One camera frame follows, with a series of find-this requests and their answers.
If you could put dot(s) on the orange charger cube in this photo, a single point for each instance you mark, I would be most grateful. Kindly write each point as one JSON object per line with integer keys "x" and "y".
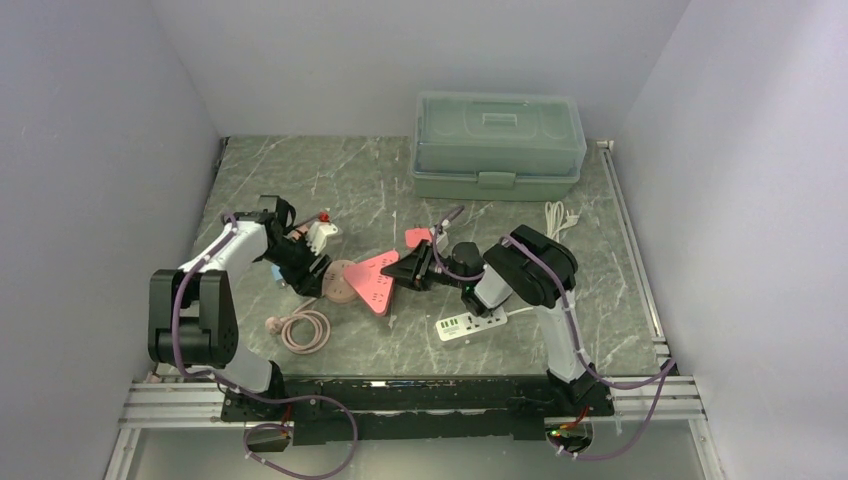
{"x": 298, "y": 233}

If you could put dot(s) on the aluminium rail frame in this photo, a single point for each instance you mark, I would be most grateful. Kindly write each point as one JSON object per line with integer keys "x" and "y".
{"x": 395, "y": 374}

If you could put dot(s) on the blue charger cube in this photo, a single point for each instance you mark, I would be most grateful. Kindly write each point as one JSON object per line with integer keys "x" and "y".
{"x": 277, "y": 276}

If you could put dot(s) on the pink triangular socket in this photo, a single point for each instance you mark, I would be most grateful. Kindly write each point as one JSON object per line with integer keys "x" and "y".
{"x": 370, "y": 284}

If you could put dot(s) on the round pink socket hub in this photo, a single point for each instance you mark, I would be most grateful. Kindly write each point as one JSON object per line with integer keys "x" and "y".
{"x": 335, "y": 287}

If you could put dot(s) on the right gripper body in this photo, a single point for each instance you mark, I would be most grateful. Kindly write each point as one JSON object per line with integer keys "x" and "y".
{"x": 437, "y": 274}

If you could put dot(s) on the white power strip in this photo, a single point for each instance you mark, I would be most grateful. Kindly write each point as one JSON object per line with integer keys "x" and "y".
{"x": 463, "y": 326}

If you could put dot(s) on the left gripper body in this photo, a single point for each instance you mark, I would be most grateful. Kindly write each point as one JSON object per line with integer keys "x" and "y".
{"x": 294, "y": 259}

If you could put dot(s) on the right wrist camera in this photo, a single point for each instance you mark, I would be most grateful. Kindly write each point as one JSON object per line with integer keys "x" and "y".
{"x": 439, "y": 235}

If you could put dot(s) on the pink plug adapter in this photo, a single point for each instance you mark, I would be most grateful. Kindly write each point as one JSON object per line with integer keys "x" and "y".
{"x": 415, "y": 236}

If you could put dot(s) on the green plastic storage box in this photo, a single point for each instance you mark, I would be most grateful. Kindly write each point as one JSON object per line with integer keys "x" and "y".
{"x": 496, "y": 147}

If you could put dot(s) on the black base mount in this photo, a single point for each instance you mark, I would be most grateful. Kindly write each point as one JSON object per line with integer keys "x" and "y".
{"x": 329, "y": 409}

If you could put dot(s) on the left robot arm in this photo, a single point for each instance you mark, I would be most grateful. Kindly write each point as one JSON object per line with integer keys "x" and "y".
{"x": 193, "y": 324}

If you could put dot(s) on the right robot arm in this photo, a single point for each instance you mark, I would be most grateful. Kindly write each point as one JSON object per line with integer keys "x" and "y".
{"x": 526, "y": 264}

